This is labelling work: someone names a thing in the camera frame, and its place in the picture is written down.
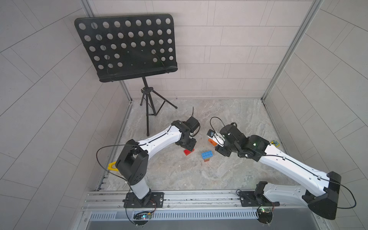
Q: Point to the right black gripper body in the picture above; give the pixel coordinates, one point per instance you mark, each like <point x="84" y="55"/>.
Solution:
<point x="226" y="147"/>

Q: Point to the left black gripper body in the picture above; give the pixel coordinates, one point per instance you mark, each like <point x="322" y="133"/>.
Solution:
<point x="188" y="143"/>

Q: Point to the red 2x4 lego brick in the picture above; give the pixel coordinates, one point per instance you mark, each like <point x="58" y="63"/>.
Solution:
<point x="187" y="152"/>

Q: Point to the blue 2x4 lego brick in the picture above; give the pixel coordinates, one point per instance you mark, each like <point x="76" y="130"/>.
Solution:
<point x="207" y="154"/>

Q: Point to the orange half-round lego piece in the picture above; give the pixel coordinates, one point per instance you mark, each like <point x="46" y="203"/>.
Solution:
<point x="212" y="142"/>

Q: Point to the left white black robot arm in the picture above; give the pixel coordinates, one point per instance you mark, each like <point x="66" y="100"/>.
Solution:
<point x="133" y="160"/>

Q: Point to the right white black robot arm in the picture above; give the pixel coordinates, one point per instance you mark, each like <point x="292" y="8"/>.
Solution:
<point x="317" y="190"/>

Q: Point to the small yellow toy piece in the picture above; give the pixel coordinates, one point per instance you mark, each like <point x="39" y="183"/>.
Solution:
<point x="275" y="143"/>

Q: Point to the right controller circuit board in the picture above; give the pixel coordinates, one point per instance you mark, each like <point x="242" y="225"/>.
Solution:
<point x="264" y="215"/>

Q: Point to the controller circuit board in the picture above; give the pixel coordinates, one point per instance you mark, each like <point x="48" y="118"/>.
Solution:
<point x="264" y="215"/>
<point x="142" y="218"/>

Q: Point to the yellow triangular plastic piece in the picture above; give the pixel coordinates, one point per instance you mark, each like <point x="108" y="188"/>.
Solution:
<point x="112" y="167"/>

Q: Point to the left controller circuit board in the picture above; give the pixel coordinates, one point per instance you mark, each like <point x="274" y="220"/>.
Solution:
<point x="142" y="218"/>

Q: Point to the black perforated music stand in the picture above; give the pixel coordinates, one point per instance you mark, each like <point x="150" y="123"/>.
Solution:
<point x="130" y="47"/>

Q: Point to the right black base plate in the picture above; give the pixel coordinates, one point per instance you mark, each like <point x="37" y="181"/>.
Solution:
<point x="249" y="199"/>

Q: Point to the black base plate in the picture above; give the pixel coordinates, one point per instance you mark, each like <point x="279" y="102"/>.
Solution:
<point x="151" y="200"/>
<point x="249" y="199"/>

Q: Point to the aluminium mounting rail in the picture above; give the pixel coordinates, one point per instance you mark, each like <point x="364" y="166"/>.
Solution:
<point x="201" y="198"/>

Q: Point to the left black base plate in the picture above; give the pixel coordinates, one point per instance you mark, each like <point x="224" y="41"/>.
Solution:
<point x="151" y="200"/>

